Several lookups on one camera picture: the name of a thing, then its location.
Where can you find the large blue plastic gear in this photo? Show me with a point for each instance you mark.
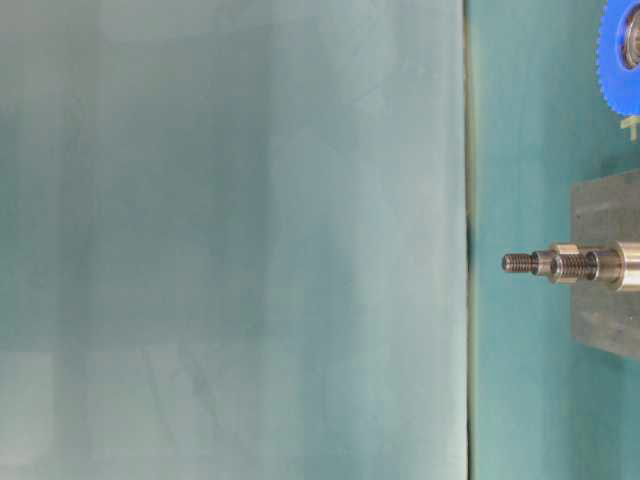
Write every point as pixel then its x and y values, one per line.
pixel 617 56

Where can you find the threaded steel shaft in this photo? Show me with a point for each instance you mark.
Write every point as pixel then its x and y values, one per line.
pixel 615 265

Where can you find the grey metal base block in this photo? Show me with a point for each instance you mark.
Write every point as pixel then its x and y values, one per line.
pixel 604 211

